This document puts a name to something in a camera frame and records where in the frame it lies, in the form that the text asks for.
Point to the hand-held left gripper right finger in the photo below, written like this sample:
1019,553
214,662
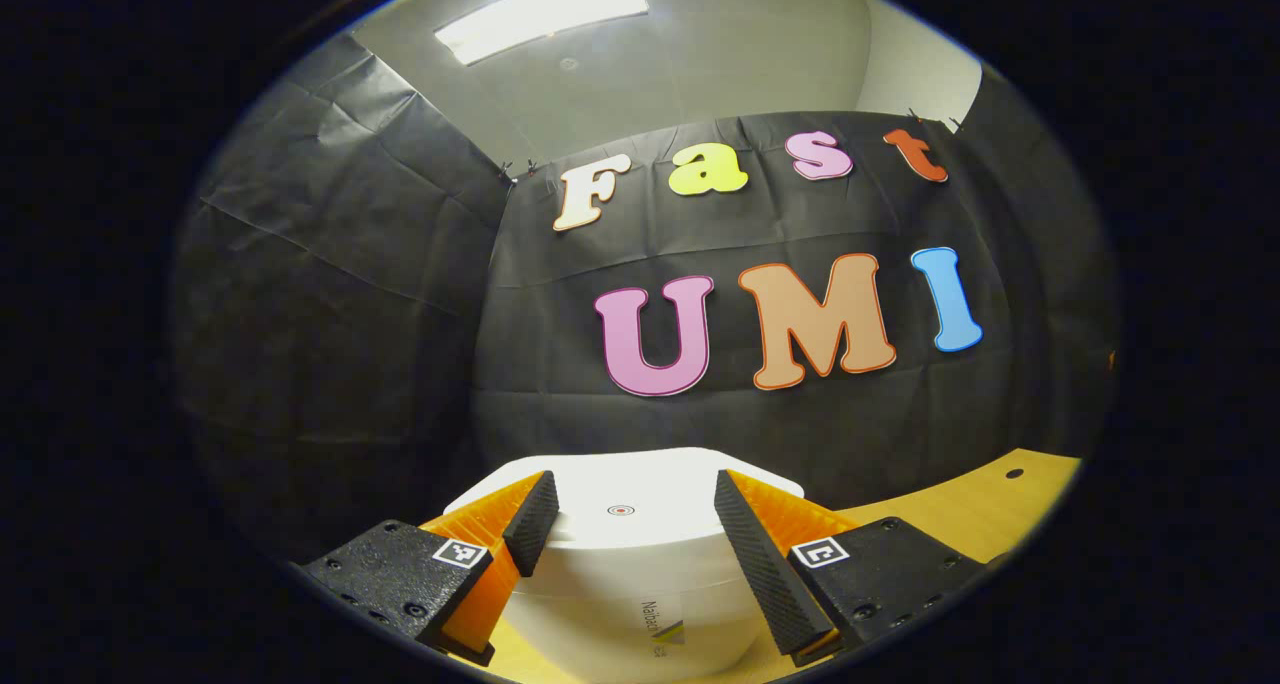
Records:
765,574

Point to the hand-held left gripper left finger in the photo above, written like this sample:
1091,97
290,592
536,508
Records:
532,524

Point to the white desktop garbage bin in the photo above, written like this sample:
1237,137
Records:
630,564

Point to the wooden desktop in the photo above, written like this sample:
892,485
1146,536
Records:
950,524

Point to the black backdrop cloth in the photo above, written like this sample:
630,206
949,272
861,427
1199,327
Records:
340,364

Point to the ceiling light panel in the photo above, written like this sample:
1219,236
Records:
545,12

